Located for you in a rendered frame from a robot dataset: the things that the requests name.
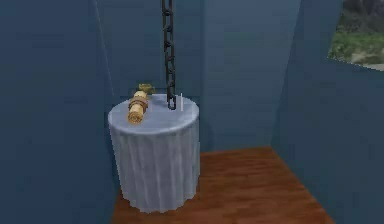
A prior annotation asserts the small yellow-green object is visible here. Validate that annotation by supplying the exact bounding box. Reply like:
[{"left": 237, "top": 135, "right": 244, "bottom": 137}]
[{"left": 138, "top": 83, "right": 157, "bottom": 96}]

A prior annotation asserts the round table with white cloth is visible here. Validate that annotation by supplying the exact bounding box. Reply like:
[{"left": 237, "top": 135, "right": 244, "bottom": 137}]
[{"left": 107, "top": 93, "right": 202, "bottom": 214}]

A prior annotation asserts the window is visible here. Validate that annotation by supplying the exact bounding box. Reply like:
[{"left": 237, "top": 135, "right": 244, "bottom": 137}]
[{"left": 327, "top": 0, "right": 384, "bottom": 72}]

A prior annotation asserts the black hanging chain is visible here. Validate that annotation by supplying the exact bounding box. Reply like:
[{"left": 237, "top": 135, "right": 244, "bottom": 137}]
[{"left": 161, "top": 0, "right": 178, "bottom": 111}]

